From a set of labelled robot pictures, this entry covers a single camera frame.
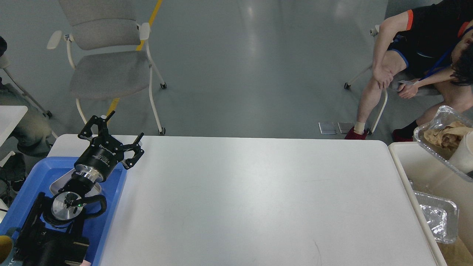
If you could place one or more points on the pink mug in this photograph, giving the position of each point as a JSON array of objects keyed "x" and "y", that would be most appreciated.
[{"x": 85, "y": 263}]

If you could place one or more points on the grey office chair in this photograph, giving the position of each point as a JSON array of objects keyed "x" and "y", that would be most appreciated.
[{"x": 107, "y": 23}]

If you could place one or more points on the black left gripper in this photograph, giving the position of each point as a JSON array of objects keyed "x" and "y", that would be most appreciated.
[{"x": 105, "y": 152}]

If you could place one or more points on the brown paper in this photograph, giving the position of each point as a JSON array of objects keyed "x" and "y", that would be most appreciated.
[{"x": 448, "y": 137}]

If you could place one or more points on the stainless steel tray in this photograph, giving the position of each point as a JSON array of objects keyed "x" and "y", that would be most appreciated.
[{"x": 61, "y": 181}]

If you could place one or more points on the white side table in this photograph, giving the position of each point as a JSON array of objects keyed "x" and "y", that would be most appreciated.
[{"x": 10, "y": 116}]

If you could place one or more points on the white chair at left edge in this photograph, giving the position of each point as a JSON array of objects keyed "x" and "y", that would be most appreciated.
[{"x": 4, "y": 63}]

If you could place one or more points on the metal floor plate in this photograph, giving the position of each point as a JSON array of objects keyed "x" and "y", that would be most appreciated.
[
  {"x": 345, "y": 127},
  {"x": 327, "y": 128}
]

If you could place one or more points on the aluminium foil tray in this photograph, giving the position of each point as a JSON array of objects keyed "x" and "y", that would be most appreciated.
[{"x": 444, "y": 116}]

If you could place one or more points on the white paper cup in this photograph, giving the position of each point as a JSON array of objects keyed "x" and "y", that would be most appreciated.
[{"x": 462, "y": 158}]

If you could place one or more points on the dark teal home mug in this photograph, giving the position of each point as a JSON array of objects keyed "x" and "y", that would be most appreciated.
[{"x": 7, "y": 250}]

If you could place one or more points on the foil tray in bin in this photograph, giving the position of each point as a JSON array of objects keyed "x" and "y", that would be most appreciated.
[{"x": 441, "y": 213}]

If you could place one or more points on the seated person black shirt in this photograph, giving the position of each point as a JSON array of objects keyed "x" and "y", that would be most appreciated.
[{"x": 434, "y": 44}]

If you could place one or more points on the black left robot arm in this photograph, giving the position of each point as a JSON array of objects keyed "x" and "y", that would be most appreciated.
[{"x": 63, "y": 221}]

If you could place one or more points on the beige waste bin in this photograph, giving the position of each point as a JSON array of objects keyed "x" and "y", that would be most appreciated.
[{"x": 420, "y": 171}]

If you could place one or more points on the blue plastic tray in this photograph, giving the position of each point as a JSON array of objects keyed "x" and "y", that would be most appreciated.
[{"x": 41, "y": 177}]

